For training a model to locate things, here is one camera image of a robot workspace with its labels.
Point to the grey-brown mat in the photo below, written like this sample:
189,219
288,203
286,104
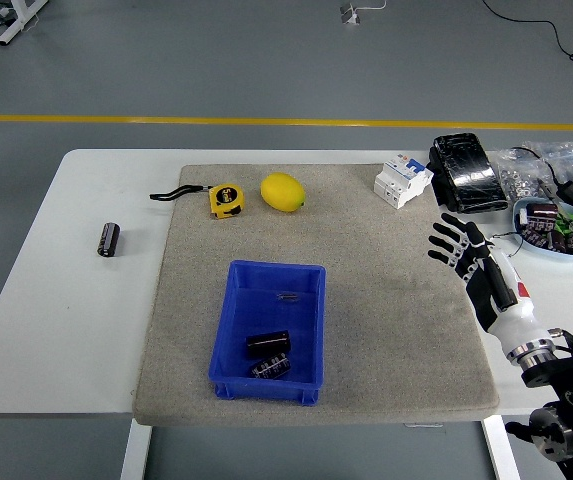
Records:
366,300

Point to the black wrapped pack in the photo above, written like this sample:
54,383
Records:
466,172

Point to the yellow floor tape line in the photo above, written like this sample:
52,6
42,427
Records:
266,121

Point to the green terminal plugs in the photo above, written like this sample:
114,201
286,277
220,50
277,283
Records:
566,222

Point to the dark cylindrical battery white print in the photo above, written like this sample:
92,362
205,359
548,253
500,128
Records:
271,367

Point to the blue plastic box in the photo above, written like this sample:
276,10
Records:
266,310

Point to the white desk frame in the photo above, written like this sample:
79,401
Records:
18,12

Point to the white table leg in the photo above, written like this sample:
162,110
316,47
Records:
136,450
498,460

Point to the clear bag of nuts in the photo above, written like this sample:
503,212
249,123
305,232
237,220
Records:
516,180

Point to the dark brown cylindrical battery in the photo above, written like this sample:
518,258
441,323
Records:
267,343

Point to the yellow tape measure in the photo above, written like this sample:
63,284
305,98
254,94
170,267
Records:
226,200

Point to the white circuit breaker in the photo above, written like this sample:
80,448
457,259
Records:
398,182

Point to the brown capacitor white print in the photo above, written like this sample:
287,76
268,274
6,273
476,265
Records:
537,227

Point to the clear plastic bag of parts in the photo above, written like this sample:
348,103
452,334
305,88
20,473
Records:
571,160

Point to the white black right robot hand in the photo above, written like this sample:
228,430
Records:
496,290

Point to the dark cylindrical battery grey stripe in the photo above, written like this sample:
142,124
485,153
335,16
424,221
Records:
108,240

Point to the large brown capacitor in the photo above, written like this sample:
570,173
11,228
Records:
542,208

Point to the yellow lemon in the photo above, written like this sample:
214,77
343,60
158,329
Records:
282,192

